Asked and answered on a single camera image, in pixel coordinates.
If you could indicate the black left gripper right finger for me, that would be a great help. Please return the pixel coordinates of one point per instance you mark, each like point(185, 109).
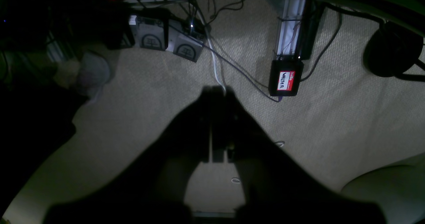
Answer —
point(276, 189)

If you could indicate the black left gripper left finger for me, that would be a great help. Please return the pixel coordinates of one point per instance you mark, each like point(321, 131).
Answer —
point(152, 188)

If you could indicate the black box with name tag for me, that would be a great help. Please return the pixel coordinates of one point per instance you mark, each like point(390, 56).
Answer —
point(285, 77)

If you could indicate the grey power adapter right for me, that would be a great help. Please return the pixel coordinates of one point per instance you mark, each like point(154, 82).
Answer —
point(185, 40)

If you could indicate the grey power adapter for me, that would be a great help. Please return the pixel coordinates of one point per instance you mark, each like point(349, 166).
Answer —
point(148, 33)
point(185, 40)

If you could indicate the aluminium table leg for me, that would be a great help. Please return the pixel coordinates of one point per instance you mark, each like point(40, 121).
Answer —
point(298, 24)

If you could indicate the grey power adapter left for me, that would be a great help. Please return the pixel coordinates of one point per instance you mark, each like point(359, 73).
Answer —
point(148, 33)

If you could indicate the black chair base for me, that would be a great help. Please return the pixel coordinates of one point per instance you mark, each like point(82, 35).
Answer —
point(392, 50)

